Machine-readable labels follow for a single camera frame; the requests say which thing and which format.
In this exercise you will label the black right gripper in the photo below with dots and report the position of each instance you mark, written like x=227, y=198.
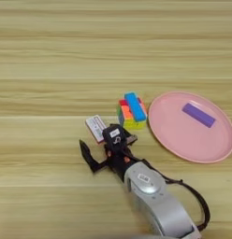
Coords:
x=119, y=160

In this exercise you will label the white eraser with red edge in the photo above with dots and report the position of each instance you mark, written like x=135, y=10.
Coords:
x=95, y=126

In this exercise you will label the purple rectangular block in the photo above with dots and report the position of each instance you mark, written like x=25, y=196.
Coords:
x=199, y=115

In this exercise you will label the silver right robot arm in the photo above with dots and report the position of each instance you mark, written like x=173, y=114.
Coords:
x=155, y=196

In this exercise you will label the multicoloured puzzle cube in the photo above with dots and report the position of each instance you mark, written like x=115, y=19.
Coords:
x=128, y=119

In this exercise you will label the blue rectangular block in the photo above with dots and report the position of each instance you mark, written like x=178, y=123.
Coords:
x=135, y=107

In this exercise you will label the pink round plate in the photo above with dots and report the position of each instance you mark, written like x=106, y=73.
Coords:
x=183, y=140

